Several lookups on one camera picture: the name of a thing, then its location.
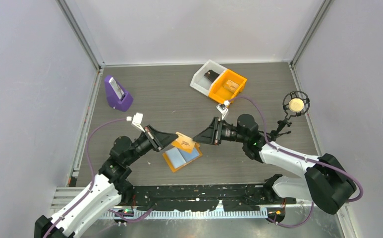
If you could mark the gold credit card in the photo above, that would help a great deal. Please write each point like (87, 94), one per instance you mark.
(184, 143)
(229, 82)

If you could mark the orange card holder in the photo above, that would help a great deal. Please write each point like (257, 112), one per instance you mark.
(177, 158)

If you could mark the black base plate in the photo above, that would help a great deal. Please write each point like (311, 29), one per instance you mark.
(199, 198)

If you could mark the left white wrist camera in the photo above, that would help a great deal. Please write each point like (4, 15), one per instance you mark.
(136, 121)

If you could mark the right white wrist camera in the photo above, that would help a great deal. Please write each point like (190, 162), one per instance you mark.
(223, 109)

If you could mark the microphone with shock mount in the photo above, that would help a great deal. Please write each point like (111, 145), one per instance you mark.
(296, 104)

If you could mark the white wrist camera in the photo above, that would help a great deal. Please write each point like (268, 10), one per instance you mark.
(136, 121)
(223, 109)

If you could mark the orange plastic bin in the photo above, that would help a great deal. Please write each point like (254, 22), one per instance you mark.
(219, 94)

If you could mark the white plastic bin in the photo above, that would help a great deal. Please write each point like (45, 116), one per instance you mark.
(200, 83)

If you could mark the black card in white bin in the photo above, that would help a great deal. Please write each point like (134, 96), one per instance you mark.
(211, 75)

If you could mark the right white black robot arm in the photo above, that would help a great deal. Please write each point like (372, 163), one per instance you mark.
(321, 180)

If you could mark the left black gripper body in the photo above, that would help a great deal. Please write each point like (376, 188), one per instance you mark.
(142, 146)

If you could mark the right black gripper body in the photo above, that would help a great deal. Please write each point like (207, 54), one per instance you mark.
(230, 133)

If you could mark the aluminium frame rail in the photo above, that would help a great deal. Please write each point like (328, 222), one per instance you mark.
(63, 195)

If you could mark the clear card in orange bin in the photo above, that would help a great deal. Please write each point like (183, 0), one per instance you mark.
(232, 88)

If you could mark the white card in purple stand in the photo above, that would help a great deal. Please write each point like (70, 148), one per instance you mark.
(116, 88)

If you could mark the purple stand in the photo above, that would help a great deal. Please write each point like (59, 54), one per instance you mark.
(117, 97)

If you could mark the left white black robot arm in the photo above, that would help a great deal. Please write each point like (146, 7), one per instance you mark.
(107, 189)

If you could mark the black microphone tripod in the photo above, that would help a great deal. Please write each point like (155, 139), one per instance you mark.
(273, 135)

